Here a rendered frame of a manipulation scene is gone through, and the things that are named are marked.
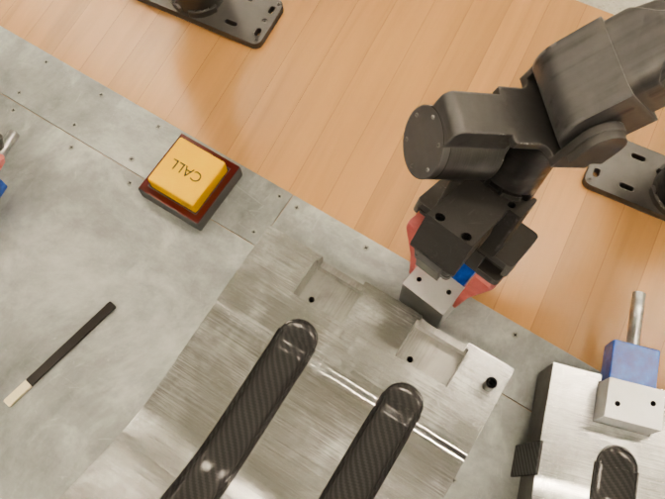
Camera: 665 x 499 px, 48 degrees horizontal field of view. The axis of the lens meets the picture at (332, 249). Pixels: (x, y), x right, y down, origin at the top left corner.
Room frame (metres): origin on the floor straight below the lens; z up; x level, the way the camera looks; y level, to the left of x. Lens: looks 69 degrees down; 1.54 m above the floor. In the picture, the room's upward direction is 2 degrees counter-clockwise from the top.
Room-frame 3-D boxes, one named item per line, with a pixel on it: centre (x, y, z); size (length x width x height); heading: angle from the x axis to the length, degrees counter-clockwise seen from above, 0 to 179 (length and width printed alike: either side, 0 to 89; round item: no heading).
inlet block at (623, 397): (0.14, -0.27, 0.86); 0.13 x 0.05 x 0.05; 163
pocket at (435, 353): (0.15, -0.09, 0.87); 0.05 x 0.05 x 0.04; 56
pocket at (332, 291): (0.21, 0.00, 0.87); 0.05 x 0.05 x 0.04; 56
